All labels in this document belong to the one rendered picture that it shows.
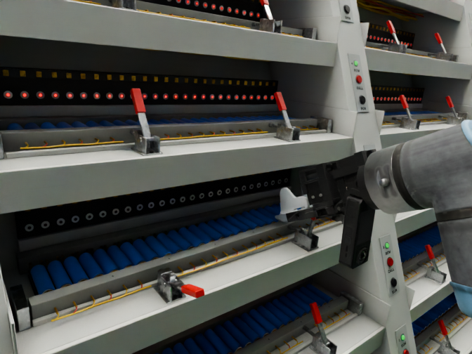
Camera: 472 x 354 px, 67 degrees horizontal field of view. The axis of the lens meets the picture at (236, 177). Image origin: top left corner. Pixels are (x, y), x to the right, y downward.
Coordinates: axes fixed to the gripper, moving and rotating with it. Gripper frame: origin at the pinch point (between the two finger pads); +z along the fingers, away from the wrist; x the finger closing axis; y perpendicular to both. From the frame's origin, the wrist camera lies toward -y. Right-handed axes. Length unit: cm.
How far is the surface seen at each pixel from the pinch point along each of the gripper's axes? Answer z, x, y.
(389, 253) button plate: -4.3, -21.1, -12.2
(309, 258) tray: -4.4, 1.8, -7.3
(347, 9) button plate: -11.2, -20.4, 38.3
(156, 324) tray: -4.0, 29.9, -8.1
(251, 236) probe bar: -0.1, 9.5, -1.3
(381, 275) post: -3.6, -17.2, -15.7
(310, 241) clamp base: -5.0, 1.0, -4.6
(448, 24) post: -6, -86, 47
